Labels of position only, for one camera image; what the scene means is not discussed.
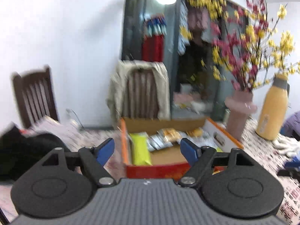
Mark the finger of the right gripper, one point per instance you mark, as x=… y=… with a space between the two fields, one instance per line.
x=292 y=165
x=292 y=173

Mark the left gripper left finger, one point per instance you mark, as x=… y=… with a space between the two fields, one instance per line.
x=93 y=160

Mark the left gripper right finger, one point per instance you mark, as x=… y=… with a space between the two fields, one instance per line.
x=201 y=161

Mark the orange crisps snack packet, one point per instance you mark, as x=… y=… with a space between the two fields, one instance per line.
x=170 y=135

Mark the green snack packet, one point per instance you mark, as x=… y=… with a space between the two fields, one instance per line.
x=140 y=153

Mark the white work gloves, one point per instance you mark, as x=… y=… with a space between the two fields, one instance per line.
x=286 y=146

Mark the calligraphy print tablecloth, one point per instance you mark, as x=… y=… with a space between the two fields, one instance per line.
x=261 y=150

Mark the person in purple clothes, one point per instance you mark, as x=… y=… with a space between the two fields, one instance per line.
x=291 y=126

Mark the yellow thermos jug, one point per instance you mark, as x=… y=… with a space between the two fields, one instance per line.
x=274 y=109

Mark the red cardboard snack box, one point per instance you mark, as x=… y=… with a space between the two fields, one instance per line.
x=168 y=162

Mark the pink ceramic vase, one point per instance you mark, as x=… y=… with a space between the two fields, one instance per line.
x=241 y=106

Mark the beige jacket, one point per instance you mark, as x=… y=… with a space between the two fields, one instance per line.
x=118 y=83

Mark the black cloth bundle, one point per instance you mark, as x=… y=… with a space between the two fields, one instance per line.
x=19 y=152

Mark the chair with beige jacket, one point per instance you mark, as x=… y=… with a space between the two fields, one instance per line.
x=140 y=98

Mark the dark wooden chair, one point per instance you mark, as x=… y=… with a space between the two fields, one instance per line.
x=34 y=96

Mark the red and yellow flower branches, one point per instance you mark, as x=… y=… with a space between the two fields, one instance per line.
x=242 y=42

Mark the red hanging garment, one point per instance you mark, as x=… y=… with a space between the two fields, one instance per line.
x=155 y=30

